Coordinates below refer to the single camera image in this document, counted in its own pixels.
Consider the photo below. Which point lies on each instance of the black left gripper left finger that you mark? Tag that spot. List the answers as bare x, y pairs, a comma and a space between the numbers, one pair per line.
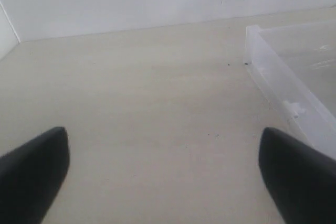
32, 175

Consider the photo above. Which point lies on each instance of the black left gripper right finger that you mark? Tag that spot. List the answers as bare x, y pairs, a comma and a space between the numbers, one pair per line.
300, 180

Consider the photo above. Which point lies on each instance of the clear plastic storage box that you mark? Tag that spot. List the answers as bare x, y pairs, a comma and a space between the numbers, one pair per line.
294, 67

